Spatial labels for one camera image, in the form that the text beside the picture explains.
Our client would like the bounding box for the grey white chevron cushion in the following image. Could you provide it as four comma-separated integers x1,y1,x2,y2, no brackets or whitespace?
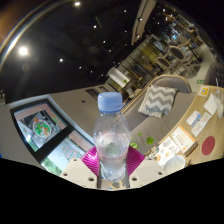
137,84,177,119

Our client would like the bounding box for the flat round red coaster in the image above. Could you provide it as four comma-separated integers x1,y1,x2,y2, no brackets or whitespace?
200,135,216,156

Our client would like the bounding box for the white and orange box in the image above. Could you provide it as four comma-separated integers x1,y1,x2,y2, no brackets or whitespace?
169,124,198,156

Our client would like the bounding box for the yellow square table sticker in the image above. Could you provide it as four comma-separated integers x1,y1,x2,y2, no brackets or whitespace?
197,85,211,98

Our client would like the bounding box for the white mug with dark lettering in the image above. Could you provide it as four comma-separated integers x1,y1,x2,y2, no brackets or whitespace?
162,154,187,177

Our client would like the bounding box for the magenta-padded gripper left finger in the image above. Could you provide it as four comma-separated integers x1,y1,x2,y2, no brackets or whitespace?
59,146,102,190

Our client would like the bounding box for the framed food poster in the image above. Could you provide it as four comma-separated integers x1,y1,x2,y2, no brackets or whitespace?
9,99,74,164

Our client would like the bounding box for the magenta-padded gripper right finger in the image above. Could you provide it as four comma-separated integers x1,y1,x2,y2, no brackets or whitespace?
125,146,166,190

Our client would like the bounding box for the person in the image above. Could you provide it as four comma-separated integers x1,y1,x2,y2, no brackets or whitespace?
119,89,132,103

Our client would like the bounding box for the grey curved sofa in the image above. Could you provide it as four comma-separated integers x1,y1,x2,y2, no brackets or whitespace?
121,74,198,156

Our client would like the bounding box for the group of dining chairs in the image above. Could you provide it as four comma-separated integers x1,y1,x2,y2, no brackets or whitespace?
154,14,204,76

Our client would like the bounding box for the group of ceiling lights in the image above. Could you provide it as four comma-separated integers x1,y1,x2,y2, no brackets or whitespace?
16,0,148,71

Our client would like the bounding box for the white printed leaflet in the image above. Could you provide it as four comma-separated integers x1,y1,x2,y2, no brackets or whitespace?
191,111,213,138

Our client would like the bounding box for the clear blue-capped water bottle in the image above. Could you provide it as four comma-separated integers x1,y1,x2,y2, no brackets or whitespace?
92,92,132,182

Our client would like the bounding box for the white paper slip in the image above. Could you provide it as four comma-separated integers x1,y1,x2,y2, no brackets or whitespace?
203,93,219,117

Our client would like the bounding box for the small white blue packet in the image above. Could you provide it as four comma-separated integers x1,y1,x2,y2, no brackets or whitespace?
185,110,202,127

